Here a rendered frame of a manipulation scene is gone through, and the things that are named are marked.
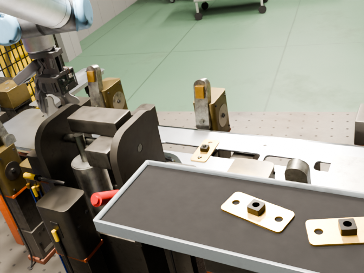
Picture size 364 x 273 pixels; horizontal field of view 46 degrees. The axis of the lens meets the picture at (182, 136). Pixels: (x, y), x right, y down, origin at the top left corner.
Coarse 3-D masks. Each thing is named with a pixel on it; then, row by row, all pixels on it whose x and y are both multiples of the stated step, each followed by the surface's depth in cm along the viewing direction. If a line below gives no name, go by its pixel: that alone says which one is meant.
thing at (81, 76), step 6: (78, 72) 152; (84, 72) 151; (102, 72) 149; (78, 78) 147; (84, 78) 146; (84, 84) 142; (72, 90) 138; (78, 90) 139; (54, 96) 136; (36, 102) 135; (54, 102) 132; (60, 102) 133
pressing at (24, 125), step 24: (24, 120) 125; (24, 144) 112; (192, 144) 98; (240, 144) 94; (264, 144) 93; (288, 144) 91; (312, 144) 90; (336, 144) 89; (216, 168) 88; (312, 168) 83
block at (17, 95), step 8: (8, 80) 139; (0, 88) 134; (8, 88) 132; (16, 88) 133; (24, 88) 136; (0, 96) 133; (8, 96) 131; (16, 96) 134; (24, 96) 136; (0, 104) 135; (8, 104) 133; (16, 104) 134; (24, 104) 137; (8, 112) 136; (16, 112) 135
